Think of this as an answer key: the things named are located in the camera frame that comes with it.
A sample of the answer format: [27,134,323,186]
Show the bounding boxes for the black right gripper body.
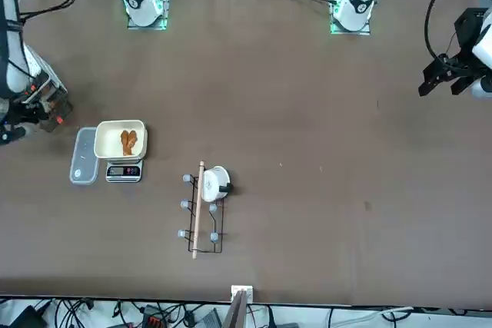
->
[5,103,38,126]

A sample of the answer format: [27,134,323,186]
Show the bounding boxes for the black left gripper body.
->
[447,8,492,74]

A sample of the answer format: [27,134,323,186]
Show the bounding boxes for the brown toy bread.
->
[120,129,138,156]

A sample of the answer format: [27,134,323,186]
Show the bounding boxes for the white digital kitchen scale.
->
[105,157,144,183]

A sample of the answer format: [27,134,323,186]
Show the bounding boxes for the translucent container lid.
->
[68,127,99,186]

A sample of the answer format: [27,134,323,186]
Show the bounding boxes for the cream plastic tray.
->
[93,119,149,160]

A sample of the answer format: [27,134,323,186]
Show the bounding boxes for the black power adapter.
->
[7,304,49,328]

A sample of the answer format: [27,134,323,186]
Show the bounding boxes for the black device red buttons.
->
[141,304,170,328]

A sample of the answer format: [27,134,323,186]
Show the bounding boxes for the grey power adapter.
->
[199,306,224,328]

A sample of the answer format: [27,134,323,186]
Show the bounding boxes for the brown stand pole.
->
[222,289,249,328]

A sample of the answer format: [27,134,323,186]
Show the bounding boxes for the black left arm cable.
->
[424,0,462,61]

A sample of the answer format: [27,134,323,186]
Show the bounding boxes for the white mug black handle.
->
[200,165,234,204]

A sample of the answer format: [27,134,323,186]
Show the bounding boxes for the black wire cup rack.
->
[177,160,226,260]

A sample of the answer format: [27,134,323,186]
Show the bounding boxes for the white table edge bracket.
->
[230,284,254,303]

